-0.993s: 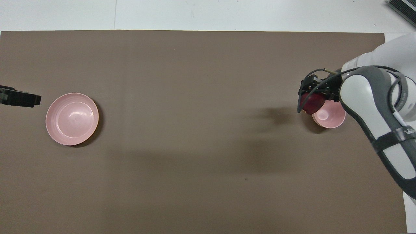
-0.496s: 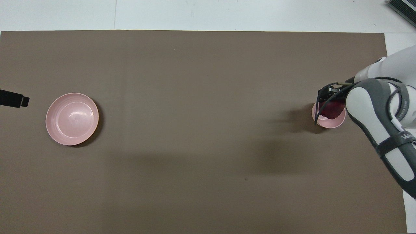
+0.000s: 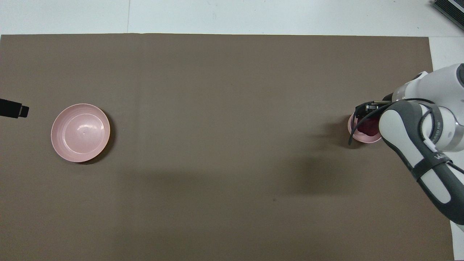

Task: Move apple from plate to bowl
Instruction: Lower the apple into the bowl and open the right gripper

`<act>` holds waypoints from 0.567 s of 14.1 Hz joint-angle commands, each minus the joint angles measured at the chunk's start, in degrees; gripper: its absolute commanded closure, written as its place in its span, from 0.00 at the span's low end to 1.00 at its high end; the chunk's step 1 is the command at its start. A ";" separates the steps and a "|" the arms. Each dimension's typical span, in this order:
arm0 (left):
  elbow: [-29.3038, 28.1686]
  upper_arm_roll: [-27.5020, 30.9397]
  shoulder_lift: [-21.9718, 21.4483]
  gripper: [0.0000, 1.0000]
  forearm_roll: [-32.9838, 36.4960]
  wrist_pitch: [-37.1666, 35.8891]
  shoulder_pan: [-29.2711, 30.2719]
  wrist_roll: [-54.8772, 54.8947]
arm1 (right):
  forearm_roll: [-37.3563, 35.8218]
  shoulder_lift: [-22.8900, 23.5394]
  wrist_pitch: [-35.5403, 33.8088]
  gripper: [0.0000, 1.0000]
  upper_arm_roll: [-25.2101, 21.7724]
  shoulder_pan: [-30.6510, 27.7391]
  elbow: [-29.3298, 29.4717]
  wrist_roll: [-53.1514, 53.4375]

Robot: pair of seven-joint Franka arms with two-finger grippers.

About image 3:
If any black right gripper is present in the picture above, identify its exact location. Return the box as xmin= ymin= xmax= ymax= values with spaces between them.
xmin=355 ymin=93 xmax=394 ymax=119

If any dark red apple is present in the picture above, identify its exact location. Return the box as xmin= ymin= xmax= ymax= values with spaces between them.
xmin=359 ymin=115 xmax=380 ymax=137

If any pink bowl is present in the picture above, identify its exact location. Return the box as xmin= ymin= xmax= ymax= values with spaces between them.
xmin=347 ymin=112 xmax=383 ymax=144

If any pink plate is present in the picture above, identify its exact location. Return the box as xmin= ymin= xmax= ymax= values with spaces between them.
xmin=51 ymin=103 xmax=111 ymax=163

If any black ribbed device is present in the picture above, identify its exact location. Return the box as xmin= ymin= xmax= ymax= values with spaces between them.
xmin=432 ymin=0 xmax=464 ymax=30

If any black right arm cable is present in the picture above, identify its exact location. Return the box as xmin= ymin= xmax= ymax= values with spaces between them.
xmin=348 ymin=97 xmax=441 ymax=146

